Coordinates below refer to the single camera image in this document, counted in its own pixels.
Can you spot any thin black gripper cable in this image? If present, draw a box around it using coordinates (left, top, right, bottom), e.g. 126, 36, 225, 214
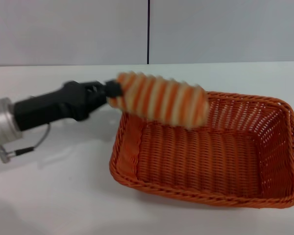
0, 123, 51, 164

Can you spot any orange woven plastic basket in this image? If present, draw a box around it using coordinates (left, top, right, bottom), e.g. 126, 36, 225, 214
109, 91, 294, 209

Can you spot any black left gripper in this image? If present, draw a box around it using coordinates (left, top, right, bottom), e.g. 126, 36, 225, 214
14, 79, 124, 132

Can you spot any orange white striped toy bread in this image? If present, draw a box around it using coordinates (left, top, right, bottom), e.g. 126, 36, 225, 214
107, 71, 210, 131

